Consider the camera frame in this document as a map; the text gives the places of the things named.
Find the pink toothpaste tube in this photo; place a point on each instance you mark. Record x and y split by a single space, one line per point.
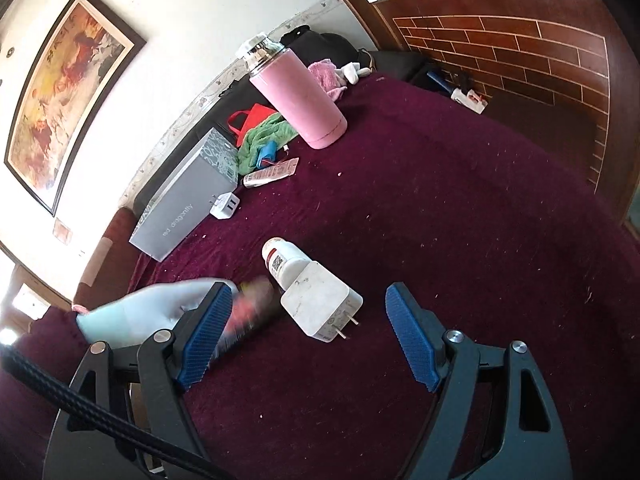
277 172

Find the left white gloved hand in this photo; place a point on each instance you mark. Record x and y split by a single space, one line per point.
132 319

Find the white red label pill bottle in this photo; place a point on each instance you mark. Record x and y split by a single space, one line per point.
284 260

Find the green cloth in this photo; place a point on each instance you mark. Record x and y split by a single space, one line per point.
274 128

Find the framed wall painting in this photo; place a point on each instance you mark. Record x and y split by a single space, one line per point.
85 52

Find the white wall charger plug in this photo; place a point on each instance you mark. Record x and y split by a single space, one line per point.
320 303

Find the pink thermos bottle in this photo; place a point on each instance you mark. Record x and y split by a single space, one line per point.
282 78

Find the pink cloth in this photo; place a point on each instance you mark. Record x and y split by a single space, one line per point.
330 78

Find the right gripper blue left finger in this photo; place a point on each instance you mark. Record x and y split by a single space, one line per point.
197 335

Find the black headboard cushion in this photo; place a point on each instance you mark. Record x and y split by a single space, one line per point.
219 108

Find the grey long box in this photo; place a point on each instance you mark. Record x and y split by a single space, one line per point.
209 170

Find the small white multiport charger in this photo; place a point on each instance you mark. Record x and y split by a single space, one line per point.
224 206

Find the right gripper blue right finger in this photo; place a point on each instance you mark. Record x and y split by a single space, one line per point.
419 333

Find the clear case red contents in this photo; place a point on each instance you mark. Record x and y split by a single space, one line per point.
254 304

